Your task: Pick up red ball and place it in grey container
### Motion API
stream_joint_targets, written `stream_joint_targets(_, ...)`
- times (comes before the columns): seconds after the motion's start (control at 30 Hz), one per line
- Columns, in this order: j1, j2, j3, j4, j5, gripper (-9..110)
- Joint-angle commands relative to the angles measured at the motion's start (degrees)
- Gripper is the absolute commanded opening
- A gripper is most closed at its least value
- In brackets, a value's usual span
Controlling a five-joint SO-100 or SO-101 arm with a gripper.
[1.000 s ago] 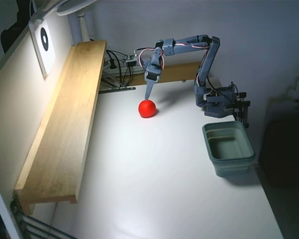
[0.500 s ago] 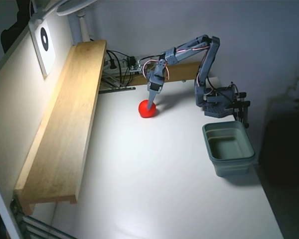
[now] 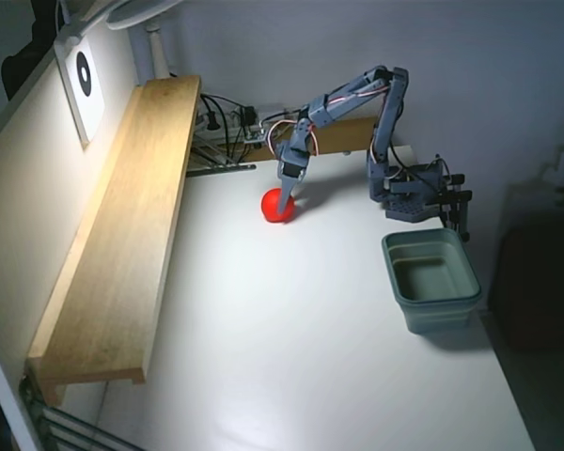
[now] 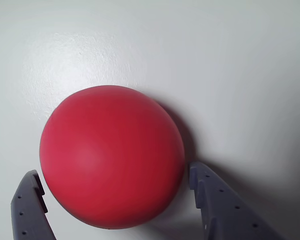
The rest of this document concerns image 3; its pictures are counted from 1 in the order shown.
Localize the blue-grey gripper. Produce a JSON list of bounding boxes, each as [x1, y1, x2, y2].
[[275, 138, 312, 225]]

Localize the red ball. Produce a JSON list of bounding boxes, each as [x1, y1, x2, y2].
[[261, 187, 297, 225]]

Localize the grey plastic container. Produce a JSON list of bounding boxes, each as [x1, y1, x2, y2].
[[381, 228, 483, 335]]

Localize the brown wooden board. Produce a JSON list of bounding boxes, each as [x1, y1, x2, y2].
[[248, 117, 380, 163]]

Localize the long wooden shelf plank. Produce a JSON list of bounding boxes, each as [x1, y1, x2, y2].
[[26, 74, 203, 408]]

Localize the black table clamp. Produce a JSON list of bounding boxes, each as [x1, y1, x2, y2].
[[433, 172, 474, 243]]

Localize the white lamp pole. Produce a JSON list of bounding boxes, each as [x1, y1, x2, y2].
[[143, 25, 171, 79]]

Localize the black fabric object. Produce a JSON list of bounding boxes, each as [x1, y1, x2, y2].
[[0, 0, 63, 101]]

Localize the aluminium frame rails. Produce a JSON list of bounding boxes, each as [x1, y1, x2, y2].
[[185, 131, 258, 178]]

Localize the black power cables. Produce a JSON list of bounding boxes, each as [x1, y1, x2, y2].
[[199, 92, 259, 165]]

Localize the white panel with black ring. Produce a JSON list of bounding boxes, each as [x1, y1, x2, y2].
[[54, 35, 107, 151]]

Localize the metal frame with black rails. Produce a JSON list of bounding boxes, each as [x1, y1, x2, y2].
[[18, 370, 145, 451]]

